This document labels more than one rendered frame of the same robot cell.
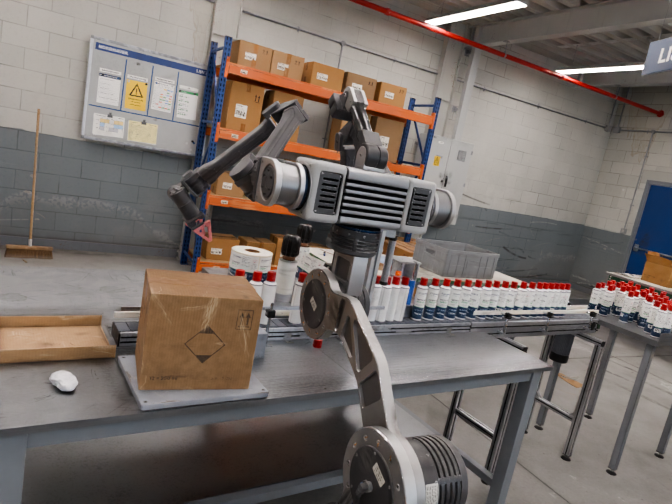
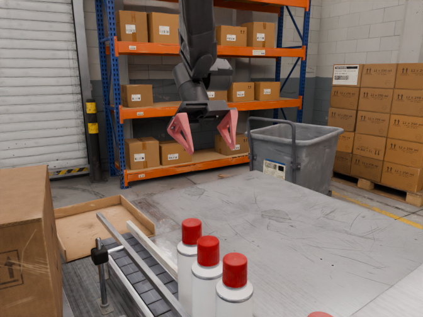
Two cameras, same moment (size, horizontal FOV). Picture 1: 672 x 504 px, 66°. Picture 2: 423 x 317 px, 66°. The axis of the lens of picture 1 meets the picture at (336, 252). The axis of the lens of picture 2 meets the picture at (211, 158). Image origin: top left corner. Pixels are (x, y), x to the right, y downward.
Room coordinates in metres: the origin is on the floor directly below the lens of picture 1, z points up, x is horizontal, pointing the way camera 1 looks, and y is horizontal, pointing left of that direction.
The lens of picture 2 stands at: (1.85, -0.16, 1.32)
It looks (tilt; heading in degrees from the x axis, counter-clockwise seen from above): 15 degrees down; 90
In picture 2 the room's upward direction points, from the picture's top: straight up
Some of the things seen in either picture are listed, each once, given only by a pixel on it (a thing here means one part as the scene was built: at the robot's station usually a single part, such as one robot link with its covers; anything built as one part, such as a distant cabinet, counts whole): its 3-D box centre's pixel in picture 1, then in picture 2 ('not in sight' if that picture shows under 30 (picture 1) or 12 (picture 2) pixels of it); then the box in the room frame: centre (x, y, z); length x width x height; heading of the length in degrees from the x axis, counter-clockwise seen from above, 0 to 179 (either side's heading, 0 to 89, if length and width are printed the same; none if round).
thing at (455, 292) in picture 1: (453, 299); not in sight; (2.47, -0.61, 0.98); 0.05 x 0.05 x 0.20
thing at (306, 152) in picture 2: not in sight; (291, 165); (2.60, 2.71, 0.48); 0.89 x 0.63 x 0.96; 49
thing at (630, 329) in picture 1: (618, 379); not in sight; (3.33, -2.02, 0.46); 0.73 x 0.62 x 0.93; 125
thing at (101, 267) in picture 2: not in sight; (111, 269); (1.64, 0.45, 0.91); 0.07 x 0.03 x 0.16; 35
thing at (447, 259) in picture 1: (454, 259); not in sight; (4.28, -0.98, 0.91); 0.60 x 0.40 x 0.22; 123
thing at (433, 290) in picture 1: (431, 299); not in sight; (2.38, -0.49, 0.98); 0.05 x 0.05 x 0.20
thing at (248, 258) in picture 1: (250, 265); not in sight; (2.48, 0.40, 0.95); 0.20 x 0.20 x 0.14
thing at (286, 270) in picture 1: (287, 267); not in sight; (2.25, 0.20, 1.03); 0.09 x 0.09 x 0.30
